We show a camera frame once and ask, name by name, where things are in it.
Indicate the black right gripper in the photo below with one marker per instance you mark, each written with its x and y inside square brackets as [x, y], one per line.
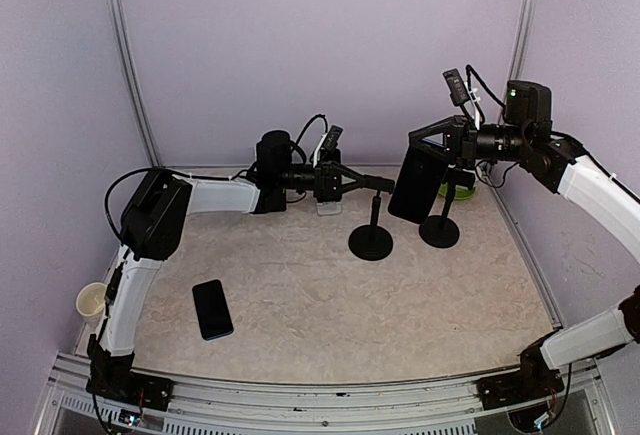
[462, 141]

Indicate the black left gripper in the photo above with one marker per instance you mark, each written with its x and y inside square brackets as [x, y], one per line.
[328, 180]

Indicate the black phone blue edge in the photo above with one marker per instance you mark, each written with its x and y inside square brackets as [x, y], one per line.
[212, 310]
[416, 186]

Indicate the white folding phone stand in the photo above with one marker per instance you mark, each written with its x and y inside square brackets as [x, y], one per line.
[328, 208]

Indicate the black round-base stand front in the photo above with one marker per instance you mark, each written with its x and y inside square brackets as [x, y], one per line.
[371, 242]

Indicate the black round-base stand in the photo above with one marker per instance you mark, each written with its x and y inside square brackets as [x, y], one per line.
[371, 242]
[440, 231]

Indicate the black folding phone stand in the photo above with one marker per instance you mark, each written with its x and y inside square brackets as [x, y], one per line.
[271, 201]

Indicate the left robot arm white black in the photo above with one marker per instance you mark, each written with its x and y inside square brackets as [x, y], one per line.
[151, 225]

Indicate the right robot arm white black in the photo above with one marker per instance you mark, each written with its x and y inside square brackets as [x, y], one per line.
[565, 167]

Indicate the black round-base stand rear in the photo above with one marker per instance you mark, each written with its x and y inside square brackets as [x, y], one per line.
[440, 231]

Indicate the green bowl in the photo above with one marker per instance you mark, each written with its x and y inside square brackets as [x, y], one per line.
[461, 193]

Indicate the cream ceramic mug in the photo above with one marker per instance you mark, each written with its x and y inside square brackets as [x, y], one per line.
[90, 302]

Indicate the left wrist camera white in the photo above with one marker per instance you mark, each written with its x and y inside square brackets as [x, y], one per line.
[327, 148]

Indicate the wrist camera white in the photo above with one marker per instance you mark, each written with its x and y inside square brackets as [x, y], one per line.
[327, 148]
[464, 96]

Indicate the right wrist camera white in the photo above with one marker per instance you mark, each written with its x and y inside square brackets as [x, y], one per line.
[464, 96]

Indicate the right aluminium corner post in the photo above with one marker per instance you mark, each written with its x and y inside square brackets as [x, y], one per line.
[524, 27]

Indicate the aluminium corner post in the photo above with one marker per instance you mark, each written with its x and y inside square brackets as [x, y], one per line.
[524, 27]
[118, 20]

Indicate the aluminium front rail frame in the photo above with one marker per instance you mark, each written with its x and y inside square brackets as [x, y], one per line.
[449, 405]

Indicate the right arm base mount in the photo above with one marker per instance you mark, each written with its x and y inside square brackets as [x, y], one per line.
[532, 380]

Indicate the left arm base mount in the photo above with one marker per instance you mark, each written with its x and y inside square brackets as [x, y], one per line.
[112, 377]

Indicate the left aluminium corner post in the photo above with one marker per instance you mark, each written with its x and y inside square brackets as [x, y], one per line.
[118, 20]

